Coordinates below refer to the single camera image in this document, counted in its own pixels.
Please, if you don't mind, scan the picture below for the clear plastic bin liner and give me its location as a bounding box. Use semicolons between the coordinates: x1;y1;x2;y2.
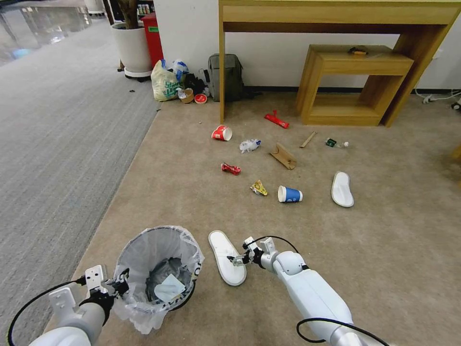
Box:
113;225;205;335

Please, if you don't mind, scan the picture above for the black round trash bin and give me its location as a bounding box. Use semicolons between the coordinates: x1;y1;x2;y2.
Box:
119;230;202;313

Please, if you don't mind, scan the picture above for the red bin with green label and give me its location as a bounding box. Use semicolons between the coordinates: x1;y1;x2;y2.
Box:
141;12;165;68

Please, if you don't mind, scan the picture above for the white slipper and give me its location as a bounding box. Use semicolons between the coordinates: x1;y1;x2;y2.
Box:
331;171;355;208
208;230;248;287

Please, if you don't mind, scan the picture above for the pale blue crumpled tissue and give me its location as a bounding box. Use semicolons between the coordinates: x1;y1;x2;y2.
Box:
154;275;187;300

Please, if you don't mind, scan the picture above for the yellow crumpled wrapper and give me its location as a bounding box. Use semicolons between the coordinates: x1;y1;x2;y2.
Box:
250;179;268;197

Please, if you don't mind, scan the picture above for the blue paper cup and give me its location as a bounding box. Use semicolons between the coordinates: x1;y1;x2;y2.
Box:
278;185;303;204

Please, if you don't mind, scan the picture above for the white crumpled plastic wrapper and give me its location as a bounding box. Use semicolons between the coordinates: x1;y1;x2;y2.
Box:
239;138;262;154

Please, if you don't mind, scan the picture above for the red paper cup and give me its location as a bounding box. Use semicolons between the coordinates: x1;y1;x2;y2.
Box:
211;124;233;142

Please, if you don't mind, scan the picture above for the brown paper chopstick sleeve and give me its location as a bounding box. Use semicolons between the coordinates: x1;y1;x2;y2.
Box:
300;131;318;149

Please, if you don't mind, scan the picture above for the red flat snack wrapper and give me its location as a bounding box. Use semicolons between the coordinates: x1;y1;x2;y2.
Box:
264;110;290;130

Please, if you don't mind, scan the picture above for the black bag pile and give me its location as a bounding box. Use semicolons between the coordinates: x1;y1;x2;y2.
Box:
184;68;211;96

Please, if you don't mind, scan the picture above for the grey backpack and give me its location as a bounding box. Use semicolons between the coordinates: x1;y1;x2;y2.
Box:
207;53;246;103

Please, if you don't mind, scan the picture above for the yellowish printed plastic bag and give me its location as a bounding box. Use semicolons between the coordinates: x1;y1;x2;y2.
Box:
150;60;183;103

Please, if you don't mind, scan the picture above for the clear bluish plastic bag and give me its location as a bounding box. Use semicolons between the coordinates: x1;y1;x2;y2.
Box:
161;59;191;82

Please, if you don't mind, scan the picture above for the low wooden side table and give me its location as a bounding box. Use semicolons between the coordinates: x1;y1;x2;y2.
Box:
296;44;415;127

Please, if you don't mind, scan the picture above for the white round planter pot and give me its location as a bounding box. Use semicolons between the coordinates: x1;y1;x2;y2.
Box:
110;22;154;80

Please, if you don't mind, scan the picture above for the tall wooden desk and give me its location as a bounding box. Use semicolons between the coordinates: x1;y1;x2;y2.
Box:
218;0;461;128

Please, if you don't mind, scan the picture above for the brown plant trunk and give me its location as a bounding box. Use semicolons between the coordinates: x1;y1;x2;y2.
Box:
116;0;140;29

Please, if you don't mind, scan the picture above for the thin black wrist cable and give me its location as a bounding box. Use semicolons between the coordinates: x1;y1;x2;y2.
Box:
252;235;301;255

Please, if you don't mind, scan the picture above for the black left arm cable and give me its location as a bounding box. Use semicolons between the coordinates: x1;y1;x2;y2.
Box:
7;275;88;346

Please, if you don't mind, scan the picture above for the thick black arm cable loop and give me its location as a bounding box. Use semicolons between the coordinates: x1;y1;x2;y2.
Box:
296;318;390;346

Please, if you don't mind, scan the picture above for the white power cable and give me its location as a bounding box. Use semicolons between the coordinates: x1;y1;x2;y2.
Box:
414;87;461;106

